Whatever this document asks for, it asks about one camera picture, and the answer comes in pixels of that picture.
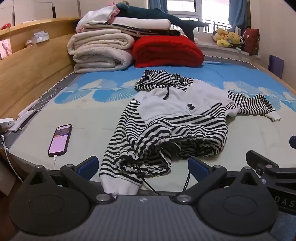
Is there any white wardrobe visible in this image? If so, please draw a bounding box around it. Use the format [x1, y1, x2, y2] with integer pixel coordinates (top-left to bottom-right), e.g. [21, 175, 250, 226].
[0, 0, 80, 26]

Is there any pink photo print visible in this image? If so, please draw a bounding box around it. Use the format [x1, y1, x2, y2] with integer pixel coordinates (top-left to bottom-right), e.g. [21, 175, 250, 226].
[0, 38, 12, 60]

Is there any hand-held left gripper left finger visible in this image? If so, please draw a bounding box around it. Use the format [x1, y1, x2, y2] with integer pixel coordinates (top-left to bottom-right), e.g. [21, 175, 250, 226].
[30, 156, 116, 205]

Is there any cream folded blanket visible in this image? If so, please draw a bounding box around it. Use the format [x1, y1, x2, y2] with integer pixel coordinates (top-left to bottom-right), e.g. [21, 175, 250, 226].
[73, 49, 134, 74]
[67, 30, 135, 56]

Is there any white and pink cloth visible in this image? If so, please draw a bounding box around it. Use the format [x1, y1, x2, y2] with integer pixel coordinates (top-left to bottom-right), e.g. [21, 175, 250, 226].
[76, 2, 120, 33]

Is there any window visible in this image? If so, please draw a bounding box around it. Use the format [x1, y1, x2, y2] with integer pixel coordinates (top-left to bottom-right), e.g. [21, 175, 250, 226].
[166, 0, 232, 33]

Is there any red folded blanket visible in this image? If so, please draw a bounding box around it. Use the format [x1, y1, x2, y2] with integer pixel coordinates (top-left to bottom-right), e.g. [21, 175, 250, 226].
[132, 35, 205, 69]

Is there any black white striped hoodie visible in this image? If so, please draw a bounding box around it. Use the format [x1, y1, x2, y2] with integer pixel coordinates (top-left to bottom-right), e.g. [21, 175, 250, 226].
[99, 69, 281, 197]

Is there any purple board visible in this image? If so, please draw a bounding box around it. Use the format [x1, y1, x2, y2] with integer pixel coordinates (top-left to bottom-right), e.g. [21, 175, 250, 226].
[269, 54, 284, 79]

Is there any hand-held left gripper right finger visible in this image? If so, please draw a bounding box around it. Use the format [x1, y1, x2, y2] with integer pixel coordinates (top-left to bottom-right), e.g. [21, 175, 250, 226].
[173, 157, 264, 205]

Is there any stack of folded white clothes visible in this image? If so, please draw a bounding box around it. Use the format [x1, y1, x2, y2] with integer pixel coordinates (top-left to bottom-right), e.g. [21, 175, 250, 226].
[83, 23, 181, 37]

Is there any tangled white cable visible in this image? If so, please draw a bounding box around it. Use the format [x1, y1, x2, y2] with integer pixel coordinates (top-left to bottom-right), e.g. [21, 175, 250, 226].
[32, 87, 61, 111]

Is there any blue printed bed mat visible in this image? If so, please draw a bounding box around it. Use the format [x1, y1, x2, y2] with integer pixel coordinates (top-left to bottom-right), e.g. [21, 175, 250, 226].
[5, 61, 296, 193]

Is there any white braided cable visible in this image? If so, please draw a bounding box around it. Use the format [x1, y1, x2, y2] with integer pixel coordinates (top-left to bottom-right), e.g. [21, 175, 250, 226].
[0, 134, 23, 183]

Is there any white folded quilt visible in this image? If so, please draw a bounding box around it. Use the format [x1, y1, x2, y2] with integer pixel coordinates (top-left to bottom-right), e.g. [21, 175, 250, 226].
[111, 17, 171, 30]

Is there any white power strip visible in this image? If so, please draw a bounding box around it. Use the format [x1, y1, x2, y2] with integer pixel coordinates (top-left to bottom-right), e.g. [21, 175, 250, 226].
[9, 109, 36, 132]
[0, 118, 14, 131]

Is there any wooden headboard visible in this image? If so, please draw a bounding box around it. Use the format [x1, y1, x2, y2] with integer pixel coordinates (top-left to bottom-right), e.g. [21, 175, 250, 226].
[0, 16, 82, 119]

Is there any blue curtain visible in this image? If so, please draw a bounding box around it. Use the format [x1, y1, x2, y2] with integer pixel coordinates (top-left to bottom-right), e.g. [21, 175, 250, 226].
[228, 0, 248, 32]
[148, 0, 168, 14]

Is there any tissue box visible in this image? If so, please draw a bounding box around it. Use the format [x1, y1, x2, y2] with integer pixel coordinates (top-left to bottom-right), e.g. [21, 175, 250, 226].
[31, 31, 50, 45]

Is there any teal shark plush toy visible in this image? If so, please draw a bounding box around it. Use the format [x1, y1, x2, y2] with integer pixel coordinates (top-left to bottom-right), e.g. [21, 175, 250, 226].
[116, 1, 208, 40]

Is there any smartphone in dark case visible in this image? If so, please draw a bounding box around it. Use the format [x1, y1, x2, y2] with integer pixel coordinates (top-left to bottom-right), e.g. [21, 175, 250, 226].
[47, 124, 73, 158]

